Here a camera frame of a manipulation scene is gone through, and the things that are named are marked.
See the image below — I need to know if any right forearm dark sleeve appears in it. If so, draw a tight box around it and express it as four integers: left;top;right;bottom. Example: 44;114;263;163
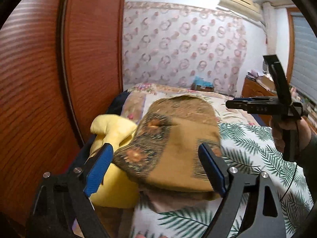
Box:
296;135;317;202

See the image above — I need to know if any wooden louvered wardrobe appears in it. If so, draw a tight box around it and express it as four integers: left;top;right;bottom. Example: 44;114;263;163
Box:
1;0;124;237

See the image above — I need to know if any floral bed quilt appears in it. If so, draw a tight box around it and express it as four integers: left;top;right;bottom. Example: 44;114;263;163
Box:
121;83;259;126

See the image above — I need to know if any beige pink folded garment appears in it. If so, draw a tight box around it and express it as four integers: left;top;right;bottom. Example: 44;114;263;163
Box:
140;188;220;213

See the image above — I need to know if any cardboard box on cabinet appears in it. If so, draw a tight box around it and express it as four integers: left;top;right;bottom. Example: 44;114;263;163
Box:
256;75;276;92

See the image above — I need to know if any wall air conditioner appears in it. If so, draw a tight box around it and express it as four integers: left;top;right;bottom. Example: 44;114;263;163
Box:
218;0;263;22

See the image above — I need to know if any yellow folded garment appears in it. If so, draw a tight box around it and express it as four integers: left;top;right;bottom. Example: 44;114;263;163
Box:
90;114;139;209

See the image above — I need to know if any golden brown patterned garment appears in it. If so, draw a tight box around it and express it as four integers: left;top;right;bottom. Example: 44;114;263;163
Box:
113;105;221;192

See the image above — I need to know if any person's right hand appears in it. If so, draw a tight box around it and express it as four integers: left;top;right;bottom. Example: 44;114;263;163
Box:
270;118;312;153

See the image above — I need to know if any grey window blind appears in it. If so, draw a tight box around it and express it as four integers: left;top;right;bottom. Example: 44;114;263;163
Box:
287;8;316;103

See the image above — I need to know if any pink ring patterned curtain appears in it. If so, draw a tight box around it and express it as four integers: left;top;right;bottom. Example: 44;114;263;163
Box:
122;2;247;96

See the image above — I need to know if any wooden sideboard cabinet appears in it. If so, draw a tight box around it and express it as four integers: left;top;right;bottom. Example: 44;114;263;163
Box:
241;76;317;134

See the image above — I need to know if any palm leaf print blanket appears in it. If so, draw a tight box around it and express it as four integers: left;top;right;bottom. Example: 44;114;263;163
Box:
130;123;314;237

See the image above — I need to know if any teal item on box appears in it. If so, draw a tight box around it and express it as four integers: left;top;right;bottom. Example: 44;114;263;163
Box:
191;76;214;92

